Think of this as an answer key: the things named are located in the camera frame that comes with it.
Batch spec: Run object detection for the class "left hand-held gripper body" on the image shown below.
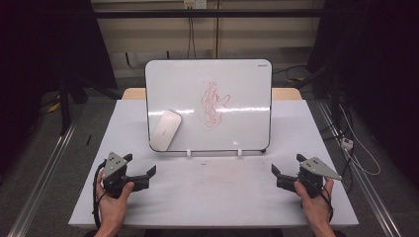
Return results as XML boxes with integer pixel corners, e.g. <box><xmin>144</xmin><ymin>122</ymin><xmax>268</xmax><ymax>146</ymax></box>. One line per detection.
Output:
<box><xmin>102</xmin><ymin>151</ymin><xmax>151</xmax><ymax>198</ymax></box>

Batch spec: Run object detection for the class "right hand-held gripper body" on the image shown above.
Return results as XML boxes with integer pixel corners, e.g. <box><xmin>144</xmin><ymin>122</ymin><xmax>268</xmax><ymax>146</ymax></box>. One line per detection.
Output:
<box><xmin>276</xmin><ymin>156</ymin><xmax>343</xmax><ymax>198</ymax></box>

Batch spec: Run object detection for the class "white whiteboard eraser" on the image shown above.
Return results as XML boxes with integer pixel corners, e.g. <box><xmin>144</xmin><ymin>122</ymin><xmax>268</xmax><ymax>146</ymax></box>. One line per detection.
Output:
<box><xmin>149</xmin><ymin>109</ymin><xmax>183</xmax><ymax>153</ymax></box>

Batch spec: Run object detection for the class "white whiteboard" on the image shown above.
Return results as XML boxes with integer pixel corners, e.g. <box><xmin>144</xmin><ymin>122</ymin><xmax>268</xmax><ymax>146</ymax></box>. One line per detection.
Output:
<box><xmin>144</xmin><ymin>58</ymin><xmax>274</xmax><ymax>154</ymax></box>

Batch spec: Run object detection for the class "person's right hand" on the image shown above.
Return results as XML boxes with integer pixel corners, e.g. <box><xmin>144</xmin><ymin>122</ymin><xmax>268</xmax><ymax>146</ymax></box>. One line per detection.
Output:
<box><xmin>293</xmin><ymin>177</ymin><xmax>335</xmax><ymax>228</ymax></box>

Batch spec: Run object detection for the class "person's left hand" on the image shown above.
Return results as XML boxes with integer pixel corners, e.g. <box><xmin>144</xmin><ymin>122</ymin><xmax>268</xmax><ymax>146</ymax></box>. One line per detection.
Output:
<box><xmin>95</xmin><ymin>172</ymin><xmax>135</xmax><ymax>228</ymax></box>

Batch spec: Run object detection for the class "white power adapter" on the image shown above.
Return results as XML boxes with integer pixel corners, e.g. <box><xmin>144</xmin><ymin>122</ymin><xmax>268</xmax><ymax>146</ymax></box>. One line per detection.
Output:
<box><xmin>340</xmin><ymin>136</ymin><xmax>355</xmax><ymax>151</ymax></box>

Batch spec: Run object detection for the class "wooden table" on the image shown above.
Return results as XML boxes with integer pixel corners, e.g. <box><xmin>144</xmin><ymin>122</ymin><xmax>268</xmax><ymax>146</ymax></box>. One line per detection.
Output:
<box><xmin>121</xmin><ymin>87</ymin><xmax>303</xmax><ymax>102</ymax></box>

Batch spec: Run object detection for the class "black metal stand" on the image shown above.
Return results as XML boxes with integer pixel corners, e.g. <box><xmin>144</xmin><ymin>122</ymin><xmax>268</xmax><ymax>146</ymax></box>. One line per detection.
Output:
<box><xmin>58</xmin><ymin>74</ymin><xmax>72</xmax><ymax>136</ymax></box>

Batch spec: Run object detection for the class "dark curtain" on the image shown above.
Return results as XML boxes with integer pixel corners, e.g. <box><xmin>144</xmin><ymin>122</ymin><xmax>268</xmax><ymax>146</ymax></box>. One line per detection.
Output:
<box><xmin>0</xmin><ymin>0</ymin><xmax>119</xmax><ymax>176</ymax></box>
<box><xmin>305</xmin><ymin>0</ymin><xmax>419</xmax><ymax>189</ymax></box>

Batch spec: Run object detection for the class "black horizontal bar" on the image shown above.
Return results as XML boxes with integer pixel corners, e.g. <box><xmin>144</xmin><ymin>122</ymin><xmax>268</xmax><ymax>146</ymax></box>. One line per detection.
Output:
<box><xmin>93</xmin><ymin>8</ymin><xmax>326</xmax><ymax>20</ymax></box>

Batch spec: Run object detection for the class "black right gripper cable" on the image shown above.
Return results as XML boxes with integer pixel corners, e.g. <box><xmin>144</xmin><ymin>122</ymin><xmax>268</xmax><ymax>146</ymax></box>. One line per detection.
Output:
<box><xmin>305</xmin><ymin>179</ymin><xmax>335</xmax><ymax>222</ymax></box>

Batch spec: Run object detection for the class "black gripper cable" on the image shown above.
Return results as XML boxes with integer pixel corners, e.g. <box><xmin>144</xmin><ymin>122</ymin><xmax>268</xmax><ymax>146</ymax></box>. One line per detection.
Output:
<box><xmin>91</xmin><ymin>160</ymin><xmax>109</xmax><ymax>229</ymax></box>
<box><xmin>305</xmin><ymin>179</ymin><xmax>335</xmax><ymax>222</ymax></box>

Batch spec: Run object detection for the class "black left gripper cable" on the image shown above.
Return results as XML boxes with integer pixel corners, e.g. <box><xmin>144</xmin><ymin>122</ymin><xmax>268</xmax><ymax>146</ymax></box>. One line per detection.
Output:
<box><xmin>91</xmin><ymin>160</ymin><xmax>109</xmax><ymax>229</ymax></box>

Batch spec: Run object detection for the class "metal floor rail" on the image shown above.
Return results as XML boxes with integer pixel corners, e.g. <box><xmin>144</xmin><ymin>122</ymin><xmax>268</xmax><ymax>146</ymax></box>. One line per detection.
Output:
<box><xmin>7</xmin><ymin>120</ymin><xmax>79</xmax><ymax>237</ymax></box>
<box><xmin>316</xmin><ymin>99</ymin><xmax>402</xmax><ymax>237</ymax></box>

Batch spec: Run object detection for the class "white floor cable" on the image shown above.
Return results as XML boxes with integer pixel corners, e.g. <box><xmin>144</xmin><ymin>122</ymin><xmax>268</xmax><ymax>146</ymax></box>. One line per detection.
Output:
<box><xmin>338</xmin><ymin>104</ymin><xmax>382</xmax><ymax>177</ymax></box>

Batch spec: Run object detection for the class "black floor cable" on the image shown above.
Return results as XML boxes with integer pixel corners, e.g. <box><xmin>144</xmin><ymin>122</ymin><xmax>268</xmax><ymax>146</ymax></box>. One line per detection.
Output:
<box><xmin>272</xmin><ymin>64</ymin><xmax>309</xmax><ymax>75</ymax></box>

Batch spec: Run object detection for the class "black hanging cable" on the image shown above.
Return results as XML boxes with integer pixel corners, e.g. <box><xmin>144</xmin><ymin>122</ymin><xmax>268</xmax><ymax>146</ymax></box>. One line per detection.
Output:
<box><xmin>187</xmin><ymin>16</ymin><xmax>198</xmax><ymax>60</ymax></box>

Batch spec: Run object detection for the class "white wall outlet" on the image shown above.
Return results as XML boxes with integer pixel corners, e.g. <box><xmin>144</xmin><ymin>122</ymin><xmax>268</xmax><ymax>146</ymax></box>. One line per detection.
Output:
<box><xmin>183</xmin><ymin>0</ymin><xmax>209</xmax><ymax>10</ymax></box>

